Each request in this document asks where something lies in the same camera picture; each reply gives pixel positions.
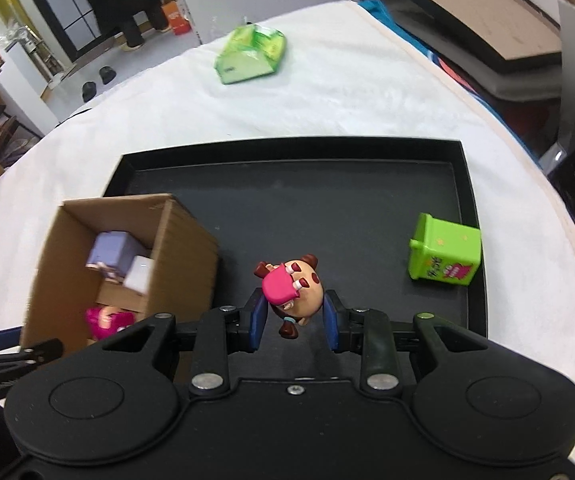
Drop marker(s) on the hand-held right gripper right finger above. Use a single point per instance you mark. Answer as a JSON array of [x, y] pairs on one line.
[[331, 325]]

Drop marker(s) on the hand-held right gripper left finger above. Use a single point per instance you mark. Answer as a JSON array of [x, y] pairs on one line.
[[257, 325]]

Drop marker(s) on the pink-hat round-head figurine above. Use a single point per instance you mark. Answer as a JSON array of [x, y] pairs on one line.
[[295, 290]]

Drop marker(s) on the pink toy figurine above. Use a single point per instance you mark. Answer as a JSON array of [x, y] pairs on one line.
[[105, 322]]

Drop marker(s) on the brown cardboard box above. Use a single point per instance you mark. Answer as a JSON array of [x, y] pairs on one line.
[[182, 255]]

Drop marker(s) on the white wall charger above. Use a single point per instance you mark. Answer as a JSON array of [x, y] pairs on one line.
[[139, 274]]

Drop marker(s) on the black shallow tray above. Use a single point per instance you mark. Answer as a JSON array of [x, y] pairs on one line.
[[327, 195]]

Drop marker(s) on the purple cube charger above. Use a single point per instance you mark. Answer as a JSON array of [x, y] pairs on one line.
[[112, 252]]

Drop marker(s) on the green toy trash bin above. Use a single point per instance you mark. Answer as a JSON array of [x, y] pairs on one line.
[[442, 252]]

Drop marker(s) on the black slipper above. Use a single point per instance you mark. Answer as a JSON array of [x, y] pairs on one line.
[[89, 91], [106, 75]]

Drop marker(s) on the green tissue packet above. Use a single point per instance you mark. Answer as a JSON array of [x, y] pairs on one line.
[[250, 55]]

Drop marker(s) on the orange cardboard box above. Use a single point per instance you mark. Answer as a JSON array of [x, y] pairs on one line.
[[175, 17]]

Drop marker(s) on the black picture frame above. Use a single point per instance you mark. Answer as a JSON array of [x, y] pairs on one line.
[[477, 15]]

